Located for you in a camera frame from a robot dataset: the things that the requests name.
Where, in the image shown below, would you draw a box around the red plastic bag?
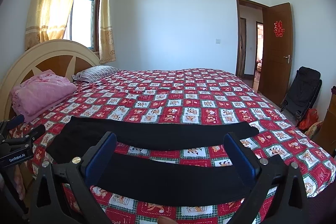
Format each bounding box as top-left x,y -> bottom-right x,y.
299,109 -> 318,130

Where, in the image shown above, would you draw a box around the brown wooden cabinet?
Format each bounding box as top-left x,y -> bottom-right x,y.
313,86 -> 336,155

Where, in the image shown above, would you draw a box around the red double happiness decal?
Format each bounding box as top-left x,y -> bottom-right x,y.
273,20 -> 285,38

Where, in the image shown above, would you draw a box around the black pants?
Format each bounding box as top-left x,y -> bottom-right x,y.
46,117 -> 260,207

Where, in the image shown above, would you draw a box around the striped grey pillow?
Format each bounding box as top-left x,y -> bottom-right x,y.
72,65 -> 120,83

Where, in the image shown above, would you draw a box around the silver door handle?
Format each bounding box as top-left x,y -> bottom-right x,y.
283,55 -> 290,64

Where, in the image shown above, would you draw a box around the window with brown frame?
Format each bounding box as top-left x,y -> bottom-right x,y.
63,0 -> 100,52

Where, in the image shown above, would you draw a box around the cream and brown headboard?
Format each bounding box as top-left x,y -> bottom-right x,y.
1,40 -> 100,120

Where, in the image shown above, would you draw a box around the black folding chair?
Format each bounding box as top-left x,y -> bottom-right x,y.
280,67 -> 322,126

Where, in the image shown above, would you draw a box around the folded pink blanket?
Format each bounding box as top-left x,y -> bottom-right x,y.
10,69 -> 77,123

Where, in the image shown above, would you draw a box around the right yellow curtain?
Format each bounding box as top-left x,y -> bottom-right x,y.
98,0 -> 116,64

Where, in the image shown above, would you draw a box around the brown wooden door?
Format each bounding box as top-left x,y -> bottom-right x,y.
258,2 -> 293,106

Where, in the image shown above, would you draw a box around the yellow patterned bag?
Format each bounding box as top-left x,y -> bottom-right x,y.
305,121 -> 323,139

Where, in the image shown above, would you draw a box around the red patchwork cartoon bedspread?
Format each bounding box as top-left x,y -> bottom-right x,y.
9,69 -> 335,223

